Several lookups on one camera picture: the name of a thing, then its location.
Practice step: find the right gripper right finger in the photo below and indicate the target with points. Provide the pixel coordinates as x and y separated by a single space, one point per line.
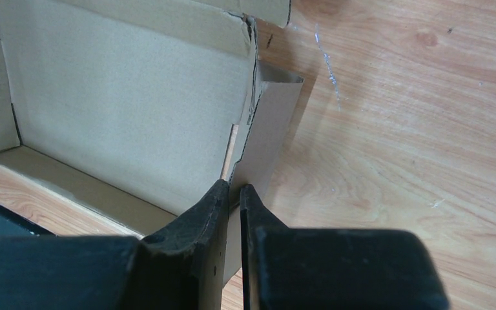
309 268

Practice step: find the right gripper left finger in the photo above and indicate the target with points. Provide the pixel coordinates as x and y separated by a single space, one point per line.
180 266

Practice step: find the brown cardboard box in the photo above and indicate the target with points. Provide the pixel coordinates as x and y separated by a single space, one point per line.
124 113

